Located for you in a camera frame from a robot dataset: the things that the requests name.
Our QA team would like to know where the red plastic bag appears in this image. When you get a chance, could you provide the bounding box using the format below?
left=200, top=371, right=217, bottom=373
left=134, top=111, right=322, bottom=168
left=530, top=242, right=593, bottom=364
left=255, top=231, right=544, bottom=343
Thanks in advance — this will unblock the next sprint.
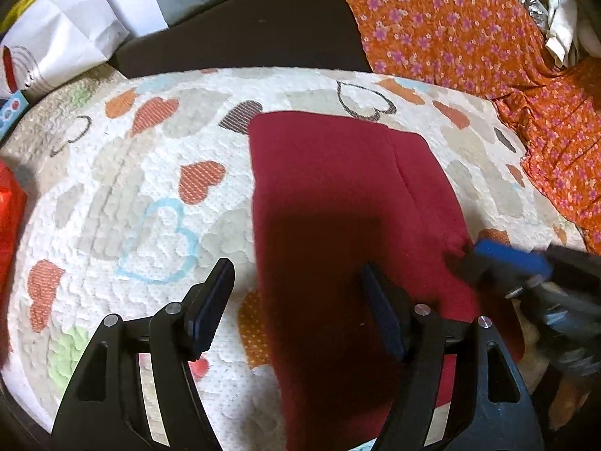
left=0, top=159, right=29, bottom=292

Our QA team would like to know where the dark brown cushion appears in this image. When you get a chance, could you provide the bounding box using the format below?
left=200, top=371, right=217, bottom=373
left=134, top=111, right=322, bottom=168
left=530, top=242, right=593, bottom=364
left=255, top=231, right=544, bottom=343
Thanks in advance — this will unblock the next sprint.
left=110, top=0, right=371, bottom=79

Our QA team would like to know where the yellow packet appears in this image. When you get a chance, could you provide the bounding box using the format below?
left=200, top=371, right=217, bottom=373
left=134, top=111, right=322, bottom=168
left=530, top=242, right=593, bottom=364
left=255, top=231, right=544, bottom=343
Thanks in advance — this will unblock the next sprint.
left=0, top=0, right=57, bottom=34

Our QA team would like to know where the white quilt with hearts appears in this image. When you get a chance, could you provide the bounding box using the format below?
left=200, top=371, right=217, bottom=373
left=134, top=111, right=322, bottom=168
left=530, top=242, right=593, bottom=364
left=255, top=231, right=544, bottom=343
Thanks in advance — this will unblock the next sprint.
left=1, top=65, right=584, bottom=450

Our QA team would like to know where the orange floral fabric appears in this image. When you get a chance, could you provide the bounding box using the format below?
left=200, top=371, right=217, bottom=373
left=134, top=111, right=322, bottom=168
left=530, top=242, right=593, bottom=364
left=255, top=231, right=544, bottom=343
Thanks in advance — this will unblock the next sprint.
left=346, top=0, right=600, bottom=251

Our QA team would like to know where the white paper bag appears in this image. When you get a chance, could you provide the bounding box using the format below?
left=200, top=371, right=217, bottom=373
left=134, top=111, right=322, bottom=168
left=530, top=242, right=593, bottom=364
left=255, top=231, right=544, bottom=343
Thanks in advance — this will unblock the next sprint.
left=0, top=0, right=170, bottom=100

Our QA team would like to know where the dark red small garment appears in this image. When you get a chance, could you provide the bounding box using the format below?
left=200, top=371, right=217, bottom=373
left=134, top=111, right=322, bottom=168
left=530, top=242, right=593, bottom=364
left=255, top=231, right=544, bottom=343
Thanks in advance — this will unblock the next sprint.
left=249, top=111, right=525, bottom=450

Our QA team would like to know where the blue patterned box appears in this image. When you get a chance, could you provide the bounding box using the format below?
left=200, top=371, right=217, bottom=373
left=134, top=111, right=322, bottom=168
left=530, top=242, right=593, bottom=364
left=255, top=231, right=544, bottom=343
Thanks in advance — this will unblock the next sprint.
left=0, top=91, right=30, bottom=141

